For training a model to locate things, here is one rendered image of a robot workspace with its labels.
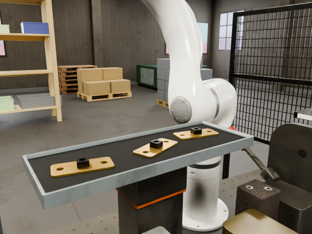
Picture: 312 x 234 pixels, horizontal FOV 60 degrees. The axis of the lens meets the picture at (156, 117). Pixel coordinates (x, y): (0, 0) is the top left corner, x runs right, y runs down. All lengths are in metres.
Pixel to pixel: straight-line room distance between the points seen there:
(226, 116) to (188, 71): 0.19
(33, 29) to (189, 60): 4.58
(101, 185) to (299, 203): 0.32
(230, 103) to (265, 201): 0.38
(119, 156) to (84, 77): 7.10
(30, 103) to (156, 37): 6.48
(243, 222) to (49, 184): 0.27
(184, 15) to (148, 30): 9.70
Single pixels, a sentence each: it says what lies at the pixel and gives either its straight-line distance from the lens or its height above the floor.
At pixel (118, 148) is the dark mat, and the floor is 1.16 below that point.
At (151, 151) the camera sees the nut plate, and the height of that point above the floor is 1.16.
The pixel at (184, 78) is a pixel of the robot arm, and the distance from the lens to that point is 0.71.
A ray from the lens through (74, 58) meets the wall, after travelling 9.51.
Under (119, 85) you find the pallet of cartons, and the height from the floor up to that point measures 0.35.
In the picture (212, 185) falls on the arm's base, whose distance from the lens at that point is 0.83.
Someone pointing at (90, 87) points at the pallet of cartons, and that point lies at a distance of 7.13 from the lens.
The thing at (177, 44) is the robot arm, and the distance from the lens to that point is 0.75.
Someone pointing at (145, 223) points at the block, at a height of 1.05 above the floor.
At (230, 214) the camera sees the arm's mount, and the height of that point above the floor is 0.81.
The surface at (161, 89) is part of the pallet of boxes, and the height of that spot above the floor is 0.37.
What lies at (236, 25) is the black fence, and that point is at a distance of 1.93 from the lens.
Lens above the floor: 1.32
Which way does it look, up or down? 14 degrees down
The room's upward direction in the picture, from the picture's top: straight up
